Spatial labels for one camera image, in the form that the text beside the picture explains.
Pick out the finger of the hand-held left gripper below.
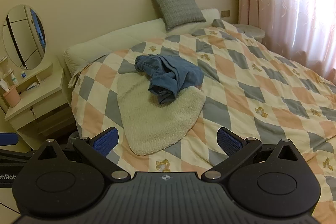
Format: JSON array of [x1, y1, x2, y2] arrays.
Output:
[[0, 149, 36, 165], [0, 133, 19, 146]]

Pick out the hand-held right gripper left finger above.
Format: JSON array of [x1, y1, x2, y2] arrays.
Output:
[[34, 127, 129, 183]]

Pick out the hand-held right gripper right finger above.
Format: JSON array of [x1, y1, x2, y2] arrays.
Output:
[[201, 127, 305, 183]]

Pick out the blue denim jeans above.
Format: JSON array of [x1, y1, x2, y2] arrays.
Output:
[[134, 54, 205, 105]]

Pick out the pink cup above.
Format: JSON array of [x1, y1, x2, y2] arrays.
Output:
[[3, 88, 21, 108]]

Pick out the cream dressing table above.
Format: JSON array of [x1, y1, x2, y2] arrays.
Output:
[[4, 55, 77, 149]]

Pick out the checked quilt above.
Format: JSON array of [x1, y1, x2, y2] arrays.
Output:
[[69, 19, 336, 224]]

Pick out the white tissues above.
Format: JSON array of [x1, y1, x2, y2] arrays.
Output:
[[0, 78, 11, 92]]

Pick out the cream fleece garment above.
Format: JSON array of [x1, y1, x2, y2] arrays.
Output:
[[116, 72, 206, 156]]

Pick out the white long pillow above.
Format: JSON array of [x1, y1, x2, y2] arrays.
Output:
[[62, 18, 170, 75]]

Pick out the oval mirror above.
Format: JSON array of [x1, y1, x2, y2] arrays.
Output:
[[3, 5, 47, 70]]

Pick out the round white side table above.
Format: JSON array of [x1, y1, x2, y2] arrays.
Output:
[[233, 24, 266, 44]]

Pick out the grey plaid cushion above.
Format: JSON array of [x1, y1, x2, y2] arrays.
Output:
[[148, 0, 207, 32]]

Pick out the pink curtain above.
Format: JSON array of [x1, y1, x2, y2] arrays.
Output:
[[236, 0, 336, 89]]

